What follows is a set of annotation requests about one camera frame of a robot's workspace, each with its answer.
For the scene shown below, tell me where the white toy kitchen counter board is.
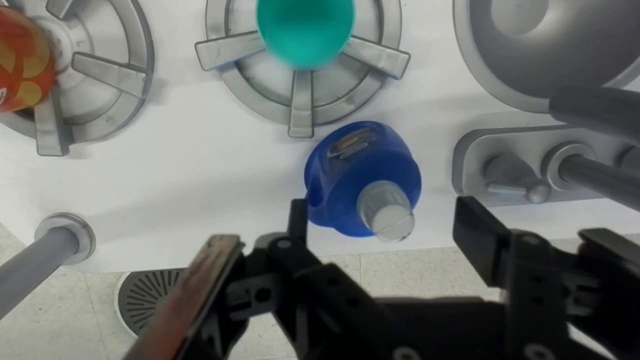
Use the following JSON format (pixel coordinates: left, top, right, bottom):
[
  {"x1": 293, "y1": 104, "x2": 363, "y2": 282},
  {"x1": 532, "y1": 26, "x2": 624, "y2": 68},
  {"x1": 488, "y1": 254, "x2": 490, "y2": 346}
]
[{"x1": 0, "y1": 0, "x2": 640, "y2": 275}]

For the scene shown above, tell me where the blue toy detergent bottle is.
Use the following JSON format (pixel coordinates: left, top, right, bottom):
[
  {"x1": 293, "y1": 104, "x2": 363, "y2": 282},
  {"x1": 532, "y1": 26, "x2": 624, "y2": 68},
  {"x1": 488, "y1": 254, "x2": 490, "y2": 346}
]
[{"x1": 303, "y1": 117, "x2": 424, "y2": 244}]

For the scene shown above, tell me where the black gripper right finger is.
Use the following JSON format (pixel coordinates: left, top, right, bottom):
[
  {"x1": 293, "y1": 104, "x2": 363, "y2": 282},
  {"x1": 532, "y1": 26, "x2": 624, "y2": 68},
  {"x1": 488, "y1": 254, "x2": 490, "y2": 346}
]
[{"x1": 452, "y1": 193, "x2": 640, "y2": 360}]

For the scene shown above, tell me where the grey support pole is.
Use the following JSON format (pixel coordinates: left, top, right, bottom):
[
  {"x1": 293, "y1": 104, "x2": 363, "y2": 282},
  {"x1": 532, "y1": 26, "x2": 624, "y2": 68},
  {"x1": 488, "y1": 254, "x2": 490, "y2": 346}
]
[{"x1": 0, "y1": 212, "x2": 99, "y2": 320}]

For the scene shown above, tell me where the grey toy sink basin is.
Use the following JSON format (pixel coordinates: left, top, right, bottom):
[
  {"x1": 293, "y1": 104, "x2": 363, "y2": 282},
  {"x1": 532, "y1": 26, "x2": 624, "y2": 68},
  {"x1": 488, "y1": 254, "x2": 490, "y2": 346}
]
[{"x1": 450, "y1": 0, "x2": 640, "y2": 116}]

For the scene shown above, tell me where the teal toy cup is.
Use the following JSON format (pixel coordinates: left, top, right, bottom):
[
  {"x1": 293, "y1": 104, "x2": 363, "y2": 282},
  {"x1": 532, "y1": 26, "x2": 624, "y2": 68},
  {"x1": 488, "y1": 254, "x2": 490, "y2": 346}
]
[{"x1": 256, "y1": 0, "x2": 359, "y2": 70}]

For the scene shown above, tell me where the grey toy stove burner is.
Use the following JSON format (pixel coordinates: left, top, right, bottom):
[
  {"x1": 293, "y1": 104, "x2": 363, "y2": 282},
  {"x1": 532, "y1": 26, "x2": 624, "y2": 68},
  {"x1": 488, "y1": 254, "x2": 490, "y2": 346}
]
[
  {"x1": 194, "y1": 0, "x2": 413, "y2": 140},
  {"x1": 0, "y1": 0, "x2": 156, "y2": 158}
]

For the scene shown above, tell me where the orange toy bottle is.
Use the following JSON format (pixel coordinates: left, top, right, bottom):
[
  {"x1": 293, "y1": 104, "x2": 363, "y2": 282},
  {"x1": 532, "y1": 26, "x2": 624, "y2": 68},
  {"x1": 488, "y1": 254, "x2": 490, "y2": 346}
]
[{"x1": 0, "y1": 6, "x2": 61, "y2": 116}]

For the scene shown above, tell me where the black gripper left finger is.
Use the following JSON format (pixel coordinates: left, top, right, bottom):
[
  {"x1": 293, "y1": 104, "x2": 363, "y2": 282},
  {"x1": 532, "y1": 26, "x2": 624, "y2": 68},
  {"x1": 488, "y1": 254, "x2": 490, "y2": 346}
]
[{"x1": 123, "y1": 198, "x2": 377, "y2": 360}]

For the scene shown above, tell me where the grey toy faucet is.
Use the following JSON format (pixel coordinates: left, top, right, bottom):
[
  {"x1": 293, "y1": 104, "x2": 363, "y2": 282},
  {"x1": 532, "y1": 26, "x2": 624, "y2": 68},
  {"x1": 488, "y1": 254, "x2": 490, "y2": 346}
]
[{"x1": 452, "y1": 83, "x2": 640, "y2": 212}]

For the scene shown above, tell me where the round metal floor drain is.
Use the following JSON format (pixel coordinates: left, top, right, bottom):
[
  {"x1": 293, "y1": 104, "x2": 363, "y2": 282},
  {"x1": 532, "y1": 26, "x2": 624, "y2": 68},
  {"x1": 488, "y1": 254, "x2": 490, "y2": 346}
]
[{"x1": 117, "y1": 267, "x2": 202, "y2": 337}]

